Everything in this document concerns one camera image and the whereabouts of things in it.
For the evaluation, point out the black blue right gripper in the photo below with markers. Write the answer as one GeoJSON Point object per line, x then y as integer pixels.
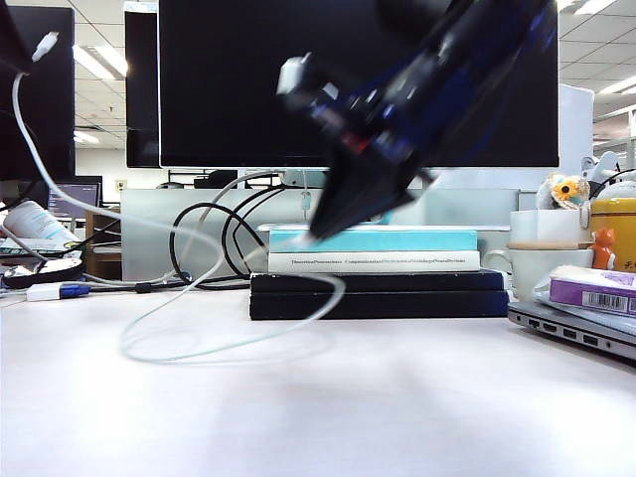
{"type": "Point", "coordinates": [422, 99]}

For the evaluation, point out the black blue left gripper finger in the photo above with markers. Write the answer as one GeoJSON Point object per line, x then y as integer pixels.
{"type": "Point", "coordinates": [12, 45]}

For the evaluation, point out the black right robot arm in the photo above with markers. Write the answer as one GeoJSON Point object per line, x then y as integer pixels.
{"type": "Point", "coordinates": [407, 12]}

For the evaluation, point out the teal book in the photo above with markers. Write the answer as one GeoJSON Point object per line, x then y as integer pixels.
{"type": "Point", "coordinates": [397, 242]}

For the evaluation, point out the black monitor with round base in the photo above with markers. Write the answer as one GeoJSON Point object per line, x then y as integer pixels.
{"type": "Point", "coordinates": [49, 124]}

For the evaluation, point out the ceiling light panel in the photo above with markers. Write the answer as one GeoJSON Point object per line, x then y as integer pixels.
{"type": "Point", "coordinates": [99, 59]}
{"type": "Point", "coordinates": [621, 85]}
{"type": "Point", "coordinates": [85, 137]}
{"type": "Point", "coordinates": [591, 5]}

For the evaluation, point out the light blue monitor stand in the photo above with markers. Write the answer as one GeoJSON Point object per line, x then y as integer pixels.
{"type": "Point", "coordinates": [447, 227]}

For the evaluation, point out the thin black box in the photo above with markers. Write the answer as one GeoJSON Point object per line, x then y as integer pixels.
{"type": "Point", "coordinates": [397, 282]}

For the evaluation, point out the black background shelf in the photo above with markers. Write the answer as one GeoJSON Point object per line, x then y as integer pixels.
{"type": "Point", "coordinates": [218, 179]}

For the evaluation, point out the background monitor showing code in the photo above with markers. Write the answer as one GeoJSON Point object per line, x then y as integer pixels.
{"type": "Point", "coordinates": [82, 191]}

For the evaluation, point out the rolled white paper tube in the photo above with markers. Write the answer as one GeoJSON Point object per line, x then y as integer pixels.
{"type": "Point", "coordinates": [35, 223]}

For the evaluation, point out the large black AOC monitor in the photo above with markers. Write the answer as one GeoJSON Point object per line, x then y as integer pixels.
{"type": "Point", "coordinates": [223, 74]}

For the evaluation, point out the white square container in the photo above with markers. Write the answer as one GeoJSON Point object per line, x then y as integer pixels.
{"type": "Point", "coordinates": [546, 226]}

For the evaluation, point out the wooden mug lid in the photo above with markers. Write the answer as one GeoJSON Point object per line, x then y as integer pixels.
{"type": "Point", "coordinates": [546, 245]}

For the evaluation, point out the white mug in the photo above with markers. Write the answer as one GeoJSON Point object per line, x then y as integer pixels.
{"type": "Point", "coordinates": [536, 273]}

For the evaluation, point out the brown wooden cabinet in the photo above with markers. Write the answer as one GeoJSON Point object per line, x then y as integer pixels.
{"type": "Point", "coordinates": [94, 221]}

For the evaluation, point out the crochet sunflower doll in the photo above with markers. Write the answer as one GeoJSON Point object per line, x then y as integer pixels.
{"type": "Point", "coordinates": [564, 191]}

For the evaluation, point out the printed magazine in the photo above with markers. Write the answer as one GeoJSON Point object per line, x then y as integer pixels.
{"type": "Point", "coordinates": [30, 248]}

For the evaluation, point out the white partition panel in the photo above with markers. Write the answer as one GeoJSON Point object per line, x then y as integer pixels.
{"type": "Point", "coordinates": [576, 129]}

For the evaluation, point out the grey desk partition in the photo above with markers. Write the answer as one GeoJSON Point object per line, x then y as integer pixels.
{"type": "Point", "coordinates": [144, 253]}

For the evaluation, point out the purple tissue pack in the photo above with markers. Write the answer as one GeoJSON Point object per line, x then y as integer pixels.
{"type": "Point", "coordinates": [571, 293]}

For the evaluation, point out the white figurine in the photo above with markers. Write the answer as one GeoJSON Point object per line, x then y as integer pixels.
{"type": "Point", "coordinates": [603, 164]}

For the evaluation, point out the orange fox figurine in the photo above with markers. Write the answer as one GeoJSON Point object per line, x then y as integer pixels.
{"type": "Point", "coordinates": [602, 243]}

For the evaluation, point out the grey laptop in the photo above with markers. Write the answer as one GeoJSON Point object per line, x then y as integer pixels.
{"type": "Point", "coordinates": [571, 338]}

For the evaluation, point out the blue VGA plug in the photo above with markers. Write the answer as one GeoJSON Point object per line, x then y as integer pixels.
{"type": "Point", "coordinates": [74, 290]}

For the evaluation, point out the yellow tin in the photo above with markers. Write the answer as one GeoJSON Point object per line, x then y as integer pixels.
{"type": "Point", "coordinates": [618, 218]}

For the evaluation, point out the clear plastic document sleeve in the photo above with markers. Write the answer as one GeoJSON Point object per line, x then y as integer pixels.
{"type": "Point", "coordinates": [611, 320]}

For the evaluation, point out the beige wall switch plate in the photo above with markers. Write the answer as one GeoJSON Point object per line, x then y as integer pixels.
{"type": "Point", "coordinates": [121, 186]}

